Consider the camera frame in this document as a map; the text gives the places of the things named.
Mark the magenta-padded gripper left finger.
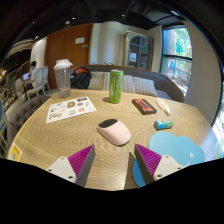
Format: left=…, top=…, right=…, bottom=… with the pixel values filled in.
left=45, top=143, right=97, bottom=188

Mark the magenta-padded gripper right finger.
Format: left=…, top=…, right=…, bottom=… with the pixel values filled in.
left=134, top=143, right=185, bottom=185

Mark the pink computer mouse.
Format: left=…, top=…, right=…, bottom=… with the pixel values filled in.
left=96, top=118, right=132, bottom=147

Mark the blue cloud-shaped mouse pad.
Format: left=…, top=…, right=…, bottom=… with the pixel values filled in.
left=132, top=131, right=206, bottom=188

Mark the green and blue gum pack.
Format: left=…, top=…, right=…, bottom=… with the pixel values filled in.
left=153, top=119, right=175, bottom=131

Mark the yellow square sticker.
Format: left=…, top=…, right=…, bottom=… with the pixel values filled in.
left=7, top=143, right=23, bottom=163

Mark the white sticker sheet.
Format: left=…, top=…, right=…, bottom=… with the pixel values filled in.
left=45, top=96, right=98, bottom=124

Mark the small white tube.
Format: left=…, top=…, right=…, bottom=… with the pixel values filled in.
left=155, top=97, right=172, bottom=116

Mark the black and orange flat box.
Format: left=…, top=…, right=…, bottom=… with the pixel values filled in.
left=131, top=98, right=158, bottom=116

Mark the grey tufted chair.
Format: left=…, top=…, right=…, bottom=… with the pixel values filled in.
left=5, top=94, right=51, bottom=148

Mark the striped cushion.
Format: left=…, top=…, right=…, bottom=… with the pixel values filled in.
left=87, top=71, right=111, bottom=91
left=122, top=74, right=136, bottom=94
left=132, top=76, right=158, bottom=98

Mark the grey curved sofa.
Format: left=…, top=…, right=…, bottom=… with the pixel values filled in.
left=71, top=64, right=185, bottom=103

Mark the clear shaker bottle white lid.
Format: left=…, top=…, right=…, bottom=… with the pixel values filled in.
left=53, top=58, right=74, bottom=99

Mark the black backpack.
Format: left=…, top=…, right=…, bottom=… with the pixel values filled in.
left=69, top=67, right=93, bottom=90

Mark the green drink can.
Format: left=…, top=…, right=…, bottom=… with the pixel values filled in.
left=108, top=68, right=125, bottom=104

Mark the person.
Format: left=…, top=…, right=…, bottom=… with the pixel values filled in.
left=23, top=60, right=38, bottom=91

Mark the glass-door cabinet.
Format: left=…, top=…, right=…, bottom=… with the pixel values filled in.
left=123, top=30, right=154, bottom=72

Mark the brown wooden door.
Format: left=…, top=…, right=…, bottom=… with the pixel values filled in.
left=45, top=23, right=94, bottom=90

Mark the white door sign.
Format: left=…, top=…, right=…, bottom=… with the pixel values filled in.
left=74, top=36, right=86, bottom=45

